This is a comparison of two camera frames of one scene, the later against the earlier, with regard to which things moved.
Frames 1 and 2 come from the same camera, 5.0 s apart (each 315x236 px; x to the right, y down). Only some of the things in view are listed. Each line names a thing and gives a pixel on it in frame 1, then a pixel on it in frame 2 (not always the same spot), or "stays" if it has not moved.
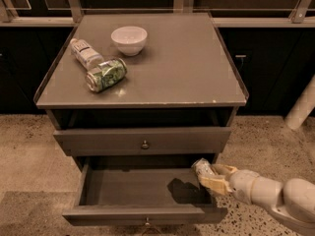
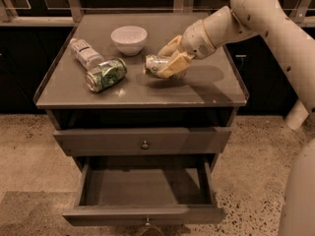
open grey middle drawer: x=142 y=191 stays
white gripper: x=241 y=183 → x=196 y=39
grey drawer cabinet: x=138 y=97 stays
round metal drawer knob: x=145 y=146 stays
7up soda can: x=203 y=169 → x=154 y=63
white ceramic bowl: x=129 y=39 stays
